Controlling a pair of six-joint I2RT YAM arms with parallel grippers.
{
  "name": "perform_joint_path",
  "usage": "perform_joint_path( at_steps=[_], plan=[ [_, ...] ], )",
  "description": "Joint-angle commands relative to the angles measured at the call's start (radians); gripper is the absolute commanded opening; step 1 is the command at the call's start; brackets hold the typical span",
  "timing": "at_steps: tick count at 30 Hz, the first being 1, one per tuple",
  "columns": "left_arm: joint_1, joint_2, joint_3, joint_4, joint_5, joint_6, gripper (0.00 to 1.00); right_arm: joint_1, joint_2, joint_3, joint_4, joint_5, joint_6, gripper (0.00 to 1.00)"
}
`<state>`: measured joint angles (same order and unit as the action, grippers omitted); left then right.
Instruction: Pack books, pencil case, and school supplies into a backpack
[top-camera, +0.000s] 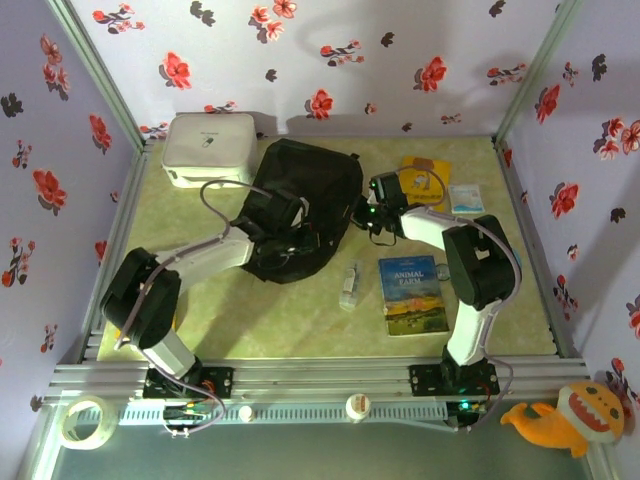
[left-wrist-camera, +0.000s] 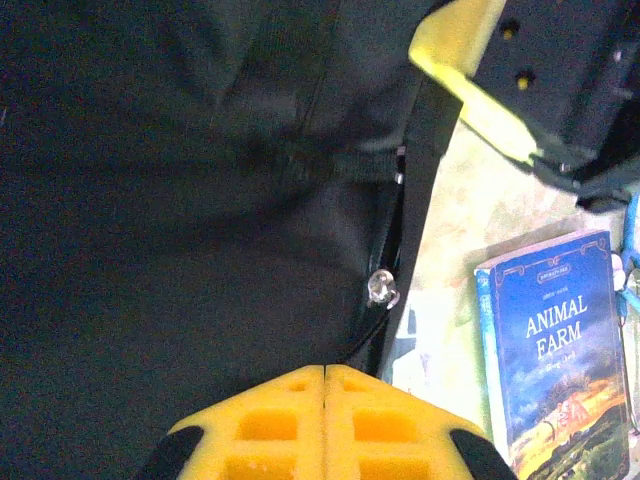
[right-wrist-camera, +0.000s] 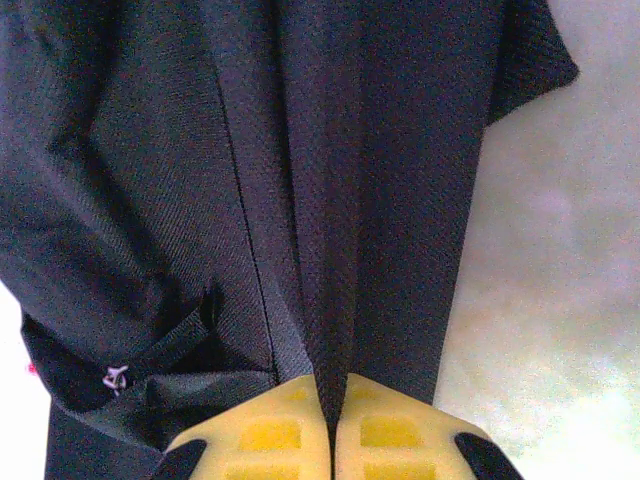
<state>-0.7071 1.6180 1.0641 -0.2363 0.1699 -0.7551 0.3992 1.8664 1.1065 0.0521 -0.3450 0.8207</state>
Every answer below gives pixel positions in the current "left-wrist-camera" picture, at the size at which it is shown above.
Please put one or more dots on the blue Animal Farm book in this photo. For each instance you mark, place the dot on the blue Animal Farm book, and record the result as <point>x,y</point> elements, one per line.
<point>555,360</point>

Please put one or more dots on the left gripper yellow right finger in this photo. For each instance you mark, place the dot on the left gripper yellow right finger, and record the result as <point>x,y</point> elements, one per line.
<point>380,425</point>

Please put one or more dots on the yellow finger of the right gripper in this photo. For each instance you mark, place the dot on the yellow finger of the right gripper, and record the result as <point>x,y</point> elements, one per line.
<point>450,45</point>

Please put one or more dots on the black fabric backpack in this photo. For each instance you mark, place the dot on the black fabric backpack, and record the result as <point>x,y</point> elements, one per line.
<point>175,200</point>

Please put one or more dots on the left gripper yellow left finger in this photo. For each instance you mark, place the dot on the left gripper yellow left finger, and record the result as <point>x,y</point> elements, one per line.
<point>280,425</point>

